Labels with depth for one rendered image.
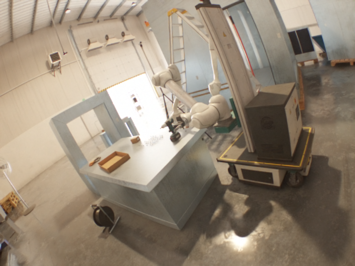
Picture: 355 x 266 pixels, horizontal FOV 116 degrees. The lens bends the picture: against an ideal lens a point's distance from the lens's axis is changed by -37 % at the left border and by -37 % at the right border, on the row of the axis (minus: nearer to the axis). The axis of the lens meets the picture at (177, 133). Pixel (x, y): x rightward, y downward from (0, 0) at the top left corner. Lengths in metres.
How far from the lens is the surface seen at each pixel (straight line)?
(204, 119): 1.40
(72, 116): 3.12
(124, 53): 13.99
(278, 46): 3.19
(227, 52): 1.58
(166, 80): 1.68
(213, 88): 2.01
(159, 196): 1.47
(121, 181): 1.65
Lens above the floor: 1.28
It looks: 18 degrees down
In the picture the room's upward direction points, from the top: 24 degrees counter-clockwise
